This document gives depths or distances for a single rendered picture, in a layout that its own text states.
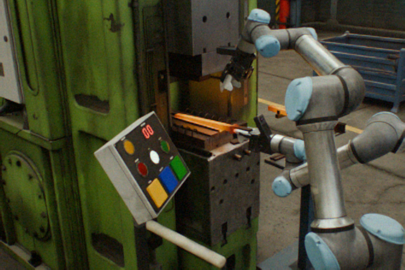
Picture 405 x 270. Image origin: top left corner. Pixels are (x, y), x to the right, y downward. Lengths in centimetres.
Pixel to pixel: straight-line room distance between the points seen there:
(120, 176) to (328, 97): 69
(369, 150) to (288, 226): 171
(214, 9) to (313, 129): 87
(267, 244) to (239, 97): 109
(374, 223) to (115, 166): 79
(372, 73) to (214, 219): 395
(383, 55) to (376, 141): 409
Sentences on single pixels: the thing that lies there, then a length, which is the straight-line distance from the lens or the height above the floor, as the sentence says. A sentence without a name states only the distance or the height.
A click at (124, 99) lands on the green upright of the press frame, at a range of 190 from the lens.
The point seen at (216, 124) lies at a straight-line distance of 215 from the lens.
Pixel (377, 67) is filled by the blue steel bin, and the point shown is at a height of 47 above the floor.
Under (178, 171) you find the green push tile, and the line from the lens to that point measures 174.
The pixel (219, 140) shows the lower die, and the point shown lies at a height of 95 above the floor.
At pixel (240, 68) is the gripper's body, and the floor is 135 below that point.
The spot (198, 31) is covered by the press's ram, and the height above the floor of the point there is 146.
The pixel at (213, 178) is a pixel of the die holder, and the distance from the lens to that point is 209.
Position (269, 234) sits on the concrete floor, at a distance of 322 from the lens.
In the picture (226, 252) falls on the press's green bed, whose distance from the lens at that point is 238.
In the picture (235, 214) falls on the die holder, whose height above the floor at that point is 56.
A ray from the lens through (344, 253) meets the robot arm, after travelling 132.
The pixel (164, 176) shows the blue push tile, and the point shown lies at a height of 103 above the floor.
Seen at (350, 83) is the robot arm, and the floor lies 141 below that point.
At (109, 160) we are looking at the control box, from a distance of 153.
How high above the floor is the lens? 175
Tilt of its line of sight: 19 degrees down
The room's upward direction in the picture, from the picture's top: 2 degrees counter-clockwise
